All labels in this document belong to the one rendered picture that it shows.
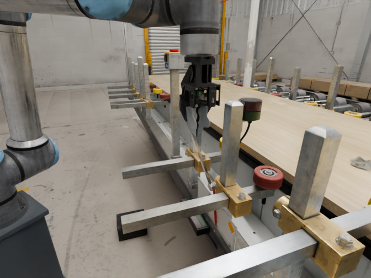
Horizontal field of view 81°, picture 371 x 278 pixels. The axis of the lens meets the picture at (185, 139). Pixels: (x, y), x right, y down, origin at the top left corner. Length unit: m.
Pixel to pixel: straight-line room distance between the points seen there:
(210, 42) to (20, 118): 0.79
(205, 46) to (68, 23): 7.78
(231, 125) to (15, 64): 0.77
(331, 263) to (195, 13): 0.50
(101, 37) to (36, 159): 7.32
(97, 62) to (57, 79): 1.38
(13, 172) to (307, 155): 1.00
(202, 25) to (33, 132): 0.81
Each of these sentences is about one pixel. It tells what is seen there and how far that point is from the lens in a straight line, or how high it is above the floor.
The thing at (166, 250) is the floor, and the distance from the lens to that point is 1.62.
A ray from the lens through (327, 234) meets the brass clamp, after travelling 0.43.
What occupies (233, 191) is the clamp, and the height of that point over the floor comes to 0.87.
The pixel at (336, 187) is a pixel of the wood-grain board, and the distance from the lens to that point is 0.70.
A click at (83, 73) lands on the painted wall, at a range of 8.23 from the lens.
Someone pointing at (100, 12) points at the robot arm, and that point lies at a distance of 0.46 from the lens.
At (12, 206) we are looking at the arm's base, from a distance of 1.13.
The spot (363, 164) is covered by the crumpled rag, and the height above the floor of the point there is 0.91.
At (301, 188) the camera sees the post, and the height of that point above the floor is 1.02.
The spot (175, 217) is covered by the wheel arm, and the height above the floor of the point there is 0.84.
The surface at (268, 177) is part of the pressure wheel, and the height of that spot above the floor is 0.91.
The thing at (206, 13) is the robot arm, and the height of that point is 1.30.
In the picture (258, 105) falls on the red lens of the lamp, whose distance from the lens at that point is 0.58.
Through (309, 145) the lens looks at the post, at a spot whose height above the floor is 1.10.
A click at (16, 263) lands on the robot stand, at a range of 1.22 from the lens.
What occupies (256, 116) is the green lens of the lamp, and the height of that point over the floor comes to 1.08.
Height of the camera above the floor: 1.23
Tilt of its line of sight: 22 degrees down
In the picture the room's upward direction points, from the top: straight up
